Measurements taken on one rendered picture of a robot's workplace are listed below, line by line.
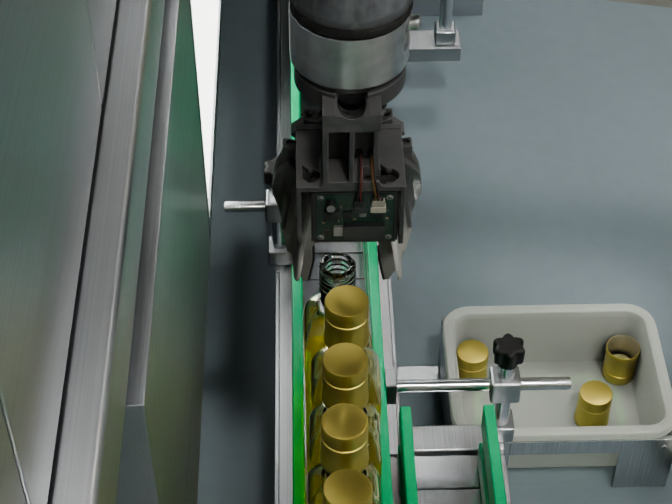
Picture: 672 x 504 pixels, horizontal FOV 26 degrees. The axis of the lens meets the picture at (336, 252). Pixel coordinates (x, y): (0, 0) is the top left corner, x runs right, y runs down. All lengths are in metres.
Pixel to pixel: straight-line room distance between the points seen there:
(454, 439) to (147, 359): 0.56
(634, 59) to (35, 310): 1.45
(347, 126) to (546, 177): 0.96
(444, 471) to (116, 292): 0.61
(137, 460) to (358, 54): 0.28
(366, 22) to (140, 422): 0.27
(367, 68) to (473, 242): 0.88
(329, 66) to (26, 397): 0.32
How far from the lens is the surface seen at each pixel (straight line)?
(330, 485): 1.00
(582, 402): 1.52
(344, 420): 1.03
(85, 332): 0.79
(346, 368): 1.06
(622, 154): 1.89
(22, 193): 0.66
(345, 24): 0.86
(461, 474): 1.36
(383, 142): 0.96
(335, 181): 0.92
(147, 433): 0.87
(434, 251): 1.73
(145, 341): 0.88
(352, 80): 0.89
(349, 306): 1.10
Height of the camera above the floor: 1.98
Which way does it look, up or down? 45 degrees down
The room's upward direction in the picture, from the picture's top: straight up
